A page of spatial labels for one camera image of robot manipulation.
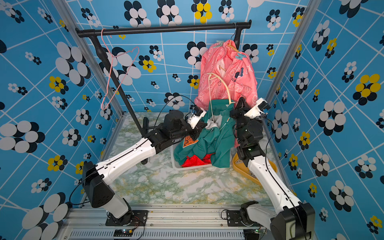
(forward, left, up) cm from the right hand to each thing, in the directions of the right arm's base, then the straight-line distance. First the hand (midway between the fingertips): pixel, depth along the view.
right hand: (243, 97), depth 65 cm
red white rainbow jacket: (-14, +22, -33) cm, 42 cm away
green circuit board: (-45, +57, -47) cm, 86 cm away
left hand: (-5, +15, -11) cm, 19 cm away
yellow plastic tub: (-12, -5, -42) cm, 44 cm away
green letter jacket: (-9, +10, -18) cm, 23 cm away
